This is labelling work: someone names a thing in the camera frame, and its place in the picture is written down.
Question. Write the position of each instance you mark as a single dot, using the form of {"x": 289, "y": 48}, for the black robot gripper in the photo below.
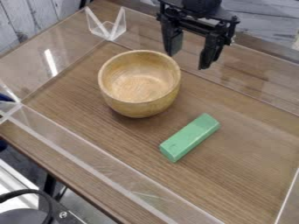
{"x": 203, "y": 17}

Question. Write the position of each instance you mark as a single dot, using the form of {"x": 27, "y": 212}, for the green rectangular block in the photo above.
{"x": 188, "y": 137}

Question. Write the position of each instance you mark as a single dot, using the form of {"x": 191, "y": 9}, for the light wooden bowl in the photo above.
{"x": 139, "y": 82}

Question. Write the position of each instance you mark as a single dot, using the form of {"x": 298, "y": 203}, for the blue object at left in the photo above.
{"x": 5, "y": 98}

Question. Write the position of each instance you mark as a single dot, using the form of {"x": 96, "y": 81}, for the black table leg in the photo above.
{"x": 49, "y": 185}

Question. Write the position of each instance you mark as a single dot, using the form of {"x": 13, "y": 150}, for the black chair armrest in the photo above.
{"x": 32, "y": 209}

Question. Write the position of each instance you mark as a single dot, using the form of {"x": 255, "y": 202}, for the clear acrylic corner bracket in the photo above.
{"x": 107, "y": 30}

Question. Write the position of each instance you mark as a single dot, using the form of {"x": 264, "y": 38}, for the clear acrylic enclosure wall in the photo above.
{"x": 236, "y": 179}

